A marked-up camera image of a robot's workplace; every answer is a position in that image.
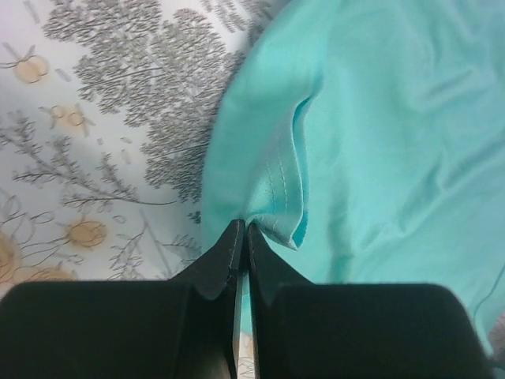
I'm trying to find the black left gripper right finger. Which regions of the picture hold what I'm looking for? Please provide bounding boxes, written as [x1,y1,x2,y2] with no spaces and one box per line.
[247,225,493,378]

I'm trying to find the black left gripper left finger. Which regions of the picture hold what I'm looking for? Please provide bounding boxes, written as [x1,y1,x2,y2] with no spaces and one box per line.
[1,220,245,378]

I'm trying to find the floral patterned table cover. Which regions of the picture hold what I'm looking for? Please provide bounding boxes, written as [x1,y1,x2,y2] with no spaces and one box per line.
[0,0,277,379]

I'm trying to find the teal t shirt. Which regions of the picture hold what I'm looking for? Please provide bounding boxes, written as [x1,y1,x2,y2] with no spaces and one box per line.
[201,1,504,352]

